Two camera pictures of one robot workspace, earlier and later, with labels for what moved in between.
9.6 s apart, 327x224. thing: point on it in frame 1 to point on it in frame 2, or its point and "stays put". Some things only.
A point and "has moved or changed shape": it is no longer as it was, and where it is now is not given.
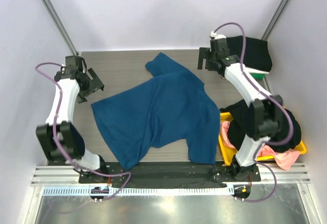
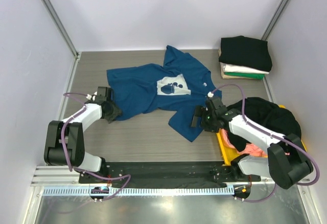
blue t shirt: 173,106 has moved or changed shape
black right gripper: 205,52 to 201,111
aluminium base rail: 50,175 stays put
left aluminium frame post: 49,5 stays put
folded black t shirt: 257,54 stays put
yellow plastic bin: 227,153 stays put
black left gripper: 95,79 to 116,111
